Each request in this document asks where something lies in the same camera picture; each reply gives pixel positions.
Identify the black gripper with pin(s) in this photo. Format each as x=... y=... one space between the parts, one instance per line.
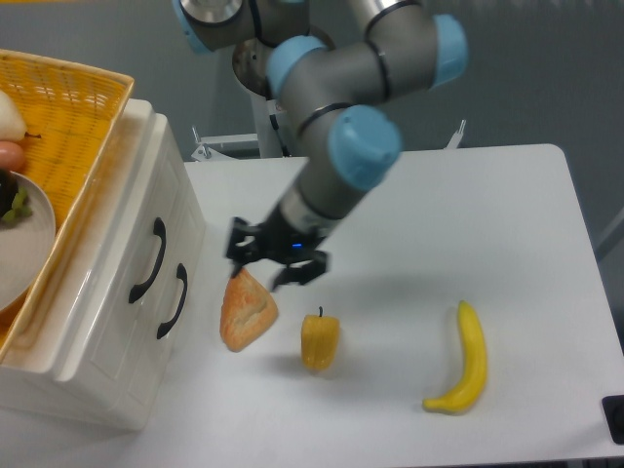
x=279 y=241

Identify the white top drawer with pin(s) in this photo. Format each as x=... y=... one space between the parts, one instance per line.
x=114 y=343

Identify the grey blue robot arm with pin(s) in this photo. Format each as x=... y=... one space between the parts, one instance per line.
x=331 y=97

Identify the white drawer cabinet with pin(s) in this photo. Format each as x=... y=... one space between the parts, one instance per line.
x=29 y=371

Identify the toy bread pastry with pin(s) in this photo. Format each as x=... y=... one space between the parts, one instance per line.
x=248 y=310

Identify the yellow toy bell pepper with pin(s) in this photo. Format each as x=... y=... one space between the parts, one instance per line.
x=319 y=337

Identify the yellow toy banana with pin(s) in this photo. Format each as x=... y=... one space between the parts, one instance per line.
x=472 y=383

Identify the grey round plate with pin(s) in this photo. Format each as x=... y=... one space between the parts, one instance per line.
x=26 y=245

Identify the yellow woven basket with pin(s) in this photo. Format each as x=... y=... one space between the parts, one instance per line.
x=73 y=109

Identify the dark toy grapes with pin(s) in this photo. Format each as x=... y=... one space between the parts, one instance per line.
x=14 y=200

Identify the pink toy sausage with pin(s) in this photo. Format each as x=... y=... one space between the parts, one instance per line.
x=12 y=156

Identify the white toy pear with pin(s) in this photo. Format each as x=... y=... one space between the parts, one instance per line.
x=12 y=125

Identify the black object at edge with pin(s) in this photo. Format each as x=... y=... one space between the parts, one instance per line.
x=613 y=407

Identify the black lower drawer handle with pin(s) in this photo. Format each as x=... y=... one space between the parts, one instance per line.
x=175 y=296

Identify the black drawer handle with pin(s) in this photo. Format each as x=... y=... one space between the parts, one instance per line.
x=153 y=257
x=175 y=296

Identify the black top drawer handle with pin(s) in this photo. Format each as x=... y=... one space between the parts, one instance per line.
x=153 y=257

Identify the white metal table bracket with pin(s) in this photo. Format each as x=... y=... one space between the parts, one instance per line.
x=457 y=137

